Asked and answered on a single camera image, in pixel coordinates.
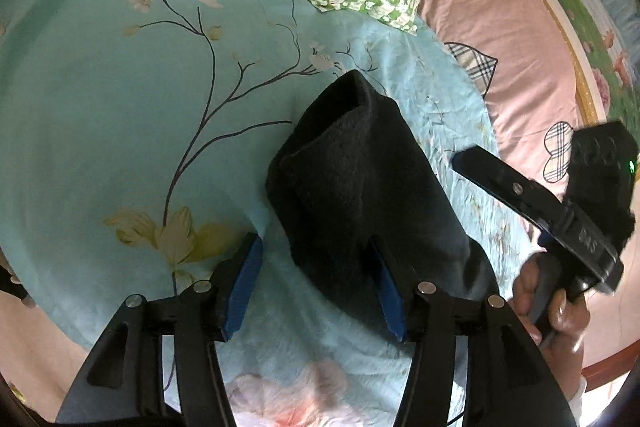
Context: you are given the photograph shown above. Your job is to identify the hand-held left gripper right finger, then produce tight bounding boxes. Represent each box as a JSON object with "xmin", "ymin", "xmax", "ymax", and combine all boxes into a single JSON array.
[{"xmin": 367, "ymin": 239, "xmax": 578, "ymax": 427}]

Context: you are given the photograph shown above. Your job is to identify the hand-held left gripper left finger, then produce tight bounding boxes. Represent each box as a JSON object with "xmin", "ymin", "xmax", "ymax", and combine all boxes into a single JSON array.
[{"xmin": 55, "ymin": 232, "xmax": 264, "ymax": 427}]

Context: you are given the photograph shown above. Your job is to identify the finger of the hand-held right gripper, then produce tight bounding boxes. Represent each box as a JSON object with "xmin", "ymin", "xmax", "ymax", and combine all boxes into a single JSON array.
[{"xmin": 452, "ymin": 146, "xmax": 567, "ymax": 230}]

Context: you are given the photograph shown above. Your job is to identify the black pants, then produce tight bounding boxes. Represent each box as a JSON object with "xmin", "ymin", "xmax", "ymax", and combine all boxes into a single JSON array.
[{"xmin": 263, "ymin": 69, "xmax": 498, "ymax": 343}]

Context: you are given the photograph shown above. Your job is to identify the person's right forearm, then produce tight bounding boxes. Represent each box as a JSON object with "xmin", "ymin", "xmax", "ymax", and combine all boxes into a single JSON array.
[{"xmin": 542, "ymin": 349, "xmax": 590, "ymax": 415}]

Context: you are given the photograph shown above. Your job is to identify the person's right hand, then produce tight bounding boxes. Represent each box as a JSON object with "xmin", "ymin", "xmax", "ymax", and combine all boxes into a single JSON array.
[{"xmin": 510, "ymin": 254, "xmax": 590, "ymax": 358}]

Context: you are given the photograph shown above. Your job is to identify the pink quilt with plaid hearts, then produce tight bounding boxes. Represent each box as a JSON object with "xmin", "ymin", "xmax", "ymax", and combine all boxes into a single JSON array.
[{"xmin": 415, "ymin": 0, "xmax": 593, "ymax": 188}]

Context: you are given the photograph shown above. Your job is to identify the blue floral bedsheet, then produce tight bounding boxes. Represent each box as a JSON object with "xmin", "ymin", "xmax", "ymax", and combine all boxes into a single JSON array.
[{"xmin": 0, "ymin": 0, "xmax": 546, "ymax": 427}]

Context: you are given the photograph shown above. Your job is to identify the wooden bed frame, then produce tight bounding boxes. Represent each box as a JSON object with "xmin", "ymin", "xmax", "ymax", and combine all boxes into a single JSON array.
[{"xmin": 582, "ymin": 342, "xmax": 640, "ymax": 390}]

